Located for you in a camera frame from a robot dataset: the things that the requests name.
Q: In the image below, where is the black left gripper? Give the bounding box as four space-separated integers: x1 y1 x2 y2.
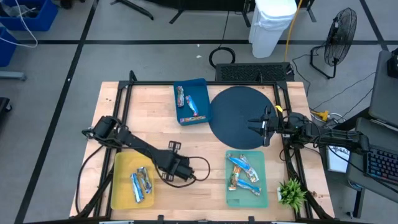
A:
160 141 195 182

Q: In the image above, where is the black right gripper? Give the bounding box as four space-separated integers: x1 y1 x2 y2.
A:
248 105 280 147

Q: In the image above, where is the blue white checkered granola wrapper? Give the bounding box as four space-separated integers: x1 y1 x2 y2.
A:
137 166 153 195
129 172 145 203

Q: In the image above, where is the blue oatmeal bar wrapper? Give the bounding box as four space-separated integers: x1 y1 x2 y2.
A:
239 154 260 184

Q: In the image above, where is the blue red granola bar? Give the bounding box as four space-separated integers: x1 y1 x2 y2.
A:
185 95 200 117

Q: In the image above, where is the green tan granola bar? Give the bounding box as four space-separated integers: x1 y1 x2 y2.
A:
228 164 243 191

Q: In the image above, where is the yellow plastic bin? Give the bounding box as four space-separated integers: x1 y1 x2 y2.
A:
110 151 155 210

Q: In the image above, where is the black computer tower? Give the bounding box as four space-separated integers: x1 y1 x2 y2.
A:
215 62 295 83

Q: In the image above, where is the yellow power plug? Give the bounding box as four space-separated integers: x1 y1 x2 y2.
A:
310 110 331 123

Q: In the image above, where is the blue plastic bin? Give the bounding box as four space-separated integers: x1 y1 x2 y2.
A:
173 77 213 126

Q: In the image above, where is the green plant in white pot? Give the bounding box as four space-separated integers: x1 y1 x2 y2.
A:
277 177 308 213

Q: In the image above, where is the teal translucent plastic bin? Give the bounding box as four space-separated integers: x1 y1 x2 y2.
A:
224 149 269 208

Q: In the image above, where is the white labelled box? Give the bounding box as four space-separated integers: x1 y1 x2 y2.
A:
326 144 351 174

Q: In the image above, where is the white trash bin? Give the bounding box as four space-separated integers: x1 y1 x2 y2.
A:
248 0 298 59

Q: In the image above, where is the black floor fan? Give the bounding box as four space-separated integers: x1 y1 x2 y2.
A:
310 7 358 79

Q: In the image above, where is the gray desk top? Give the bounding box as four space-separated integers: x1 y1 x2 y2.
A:
368 49 398 128

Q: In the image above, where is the black keyboard with coloured keys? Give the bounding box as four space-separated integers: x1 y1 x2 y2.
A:
366 146 398 187

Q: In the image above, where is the blue storage crate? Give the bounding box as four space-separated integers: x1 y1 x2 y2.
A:
0 0 59 32
0 26 18 68

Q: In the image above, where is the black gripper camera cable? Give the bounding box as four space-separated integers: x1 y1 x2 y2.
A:
154 155 211 189

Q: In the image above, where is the black metal table frame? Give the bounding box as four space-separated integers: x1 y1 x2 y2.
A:
74 70 335 220

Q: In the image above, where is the yellow hanging cable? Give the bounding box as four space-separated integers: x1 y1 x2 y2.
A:
283 0 304 62

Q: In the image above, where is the black coiled cable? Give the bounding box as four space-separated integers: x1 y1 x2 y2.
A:
208 11 236 69

